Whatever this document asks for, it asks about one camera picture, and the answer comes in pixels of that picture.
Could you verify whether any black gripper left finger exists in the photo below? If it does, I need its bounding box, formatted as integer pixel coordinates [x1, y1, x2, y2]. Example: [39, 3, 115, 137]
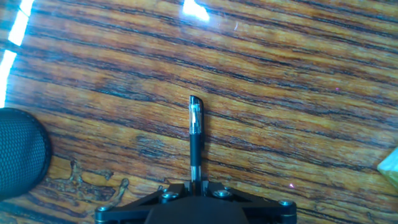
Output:
[95, 182, 193, 224]

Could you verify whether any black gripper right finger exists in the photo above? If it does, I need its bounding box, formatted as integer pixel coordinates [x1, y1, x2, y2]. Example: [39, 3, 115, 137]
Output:
[201, 182, 298, 224]

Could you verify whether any black clear gel pen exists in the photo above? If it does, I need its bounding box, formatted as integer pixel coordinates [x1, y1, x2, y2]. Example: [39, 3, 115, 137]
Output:
[188, 95, 205, 187]

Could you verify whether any black mesh pen holder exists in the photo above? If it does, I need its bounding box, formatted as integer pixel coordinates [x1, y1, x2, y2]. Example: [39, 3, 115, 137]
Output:
[0, 107, 53, 202]

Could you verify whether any glossy wooden board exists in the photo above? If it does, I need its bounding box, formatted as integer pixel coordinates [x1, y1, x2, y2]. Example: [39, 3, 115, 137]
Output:
[0, 0, 398, 224]

